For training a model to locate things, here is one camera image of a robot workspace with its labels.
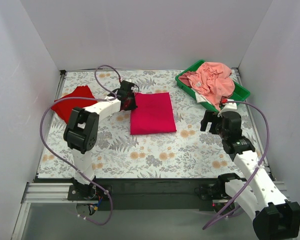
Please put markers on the aluminium front frame rail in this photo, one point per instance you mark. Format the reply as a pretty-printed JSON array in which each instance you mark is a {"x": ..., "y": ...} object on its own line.
[{"x": 47, "y": 214}]

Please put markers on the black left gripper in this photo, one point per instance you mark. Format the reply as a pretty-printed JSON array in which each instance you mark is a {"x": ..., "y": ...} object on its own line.
[{"x": 129, "y": 100}]

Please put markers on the white garment in bin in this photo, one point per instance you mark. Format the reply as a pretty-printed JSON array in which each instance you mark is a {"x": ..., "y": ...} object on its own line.
[{"x": 200, "y": 99}]

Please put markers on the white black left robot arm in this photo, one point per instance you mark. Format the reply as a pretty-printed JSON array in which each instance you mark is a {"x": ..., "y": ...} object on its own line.
[{"x": 82, "y": 129}]

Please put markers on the folded red t shirt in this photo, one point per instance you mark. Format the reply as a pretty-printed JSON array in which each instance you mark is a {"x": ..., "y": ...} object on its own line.
[{"x": 64, "y": 109}]

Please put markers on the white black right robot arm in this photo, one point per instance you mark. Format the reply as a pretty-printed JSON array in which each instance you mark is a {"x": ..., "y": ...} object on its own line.
[{"x": 257, "y": 185}]

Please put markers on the floral patterned table mat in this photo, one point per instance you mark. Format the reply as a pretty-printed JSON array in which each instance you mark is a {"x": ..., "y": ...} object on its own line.
[{"x": 186, "y": 153}]

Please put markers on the green plastic bin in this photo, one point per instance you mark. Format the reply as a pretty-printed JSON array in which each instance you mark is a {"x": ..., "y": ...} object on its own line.
[{"x": 239, "y": 94}]

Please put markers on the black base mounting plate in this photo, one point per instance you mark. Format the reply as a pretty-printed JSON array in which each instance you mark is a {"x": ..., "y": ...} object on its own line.
[{"x": 203, "y": 194}]

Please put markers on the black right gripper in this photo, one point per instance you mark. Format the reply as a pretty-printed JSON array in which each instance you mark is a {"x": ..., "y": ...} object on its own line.
[{"x": 212, "y": 122}]

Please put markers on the salmon pink t shirt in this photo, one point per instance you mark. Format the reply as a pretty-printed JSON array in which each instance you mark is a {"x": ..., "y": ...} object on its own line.
[{"x": 212, "y": 81}]

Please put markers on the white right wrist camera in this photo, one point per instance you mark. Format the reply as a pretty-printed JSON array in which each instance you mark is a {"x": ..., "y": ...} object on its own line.
[{"x": 228, "y": 106}]

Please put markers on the dusty rose t shirt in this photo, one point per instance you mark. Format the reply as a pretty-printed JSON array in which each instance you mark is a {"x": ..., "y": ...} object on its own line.
[{"x": 184, "y": 78}]

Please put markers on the magenta t shirt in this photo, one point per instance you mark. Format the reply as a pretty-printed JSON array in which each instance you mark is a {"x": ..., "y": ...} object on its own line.
[{"x": 153, "y": 115}]

